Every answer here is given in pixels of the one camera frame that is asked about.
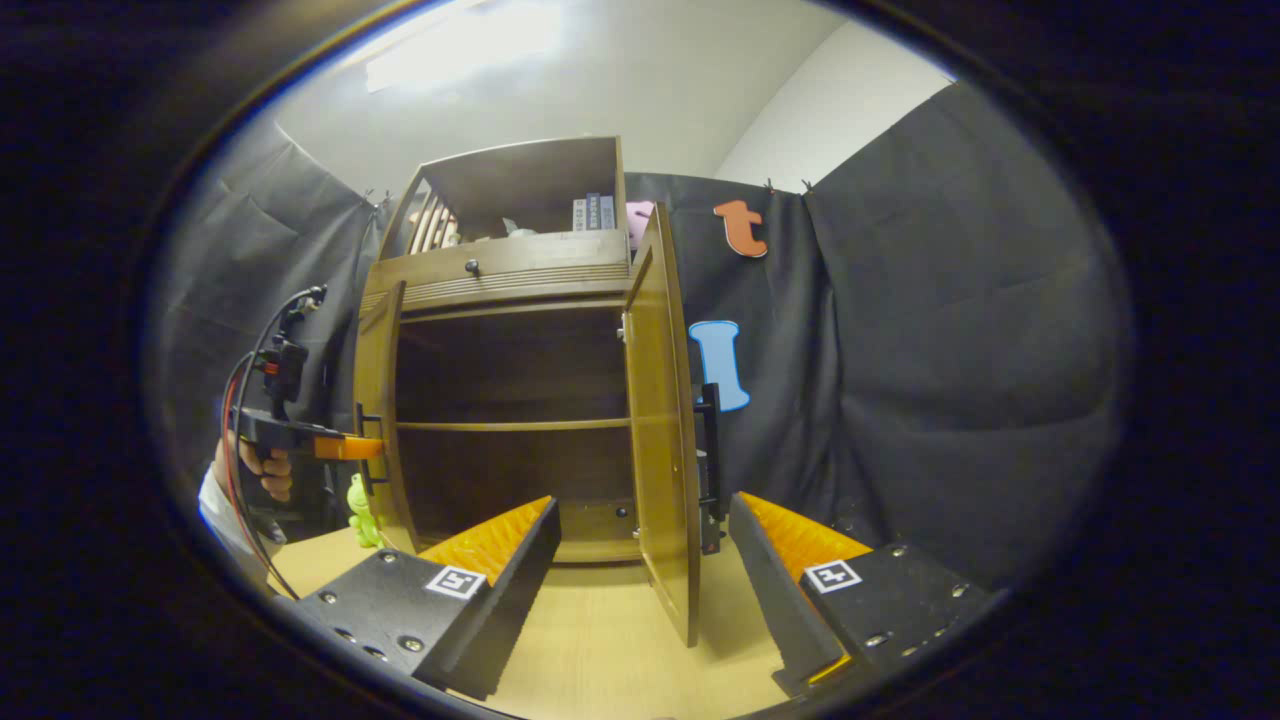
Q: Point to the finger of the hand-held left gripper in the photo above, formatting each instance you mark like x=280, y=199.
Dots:
x=345, y=447

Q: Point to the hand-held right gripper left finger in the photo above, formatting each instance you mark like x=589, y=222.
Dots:
x=515, y=600

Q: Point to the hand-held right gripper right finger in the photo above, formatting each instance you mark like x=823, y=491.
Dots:
x=775, y=600

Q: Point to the wooden shoe cabinet door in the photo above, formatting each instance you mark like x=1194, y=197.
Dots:
x=660, y=450
x=378, y=380

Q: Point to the wooden double-door shoe cabinet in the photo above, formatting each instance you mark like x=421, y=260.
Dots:
x=530, y=175

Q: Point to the green toy figure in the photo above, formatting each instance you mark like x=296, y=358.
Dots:
x=362, y=510

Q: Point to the wooden drawer with black knob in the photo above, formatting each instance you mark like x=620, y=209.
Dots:
x=530, y=260

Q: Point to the white crumpled object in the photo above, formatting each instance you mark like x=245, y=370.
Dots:
x=520, y=231

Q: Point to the black backdrop cloth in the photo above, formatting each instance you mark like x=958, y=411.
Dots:
x=950, y=350

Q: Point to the light grey book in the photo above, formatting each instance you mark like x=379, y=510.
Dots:
x=579, y=215

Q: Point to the grey-blue book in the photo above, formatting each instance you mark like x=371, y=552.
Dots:
x=607, y=213

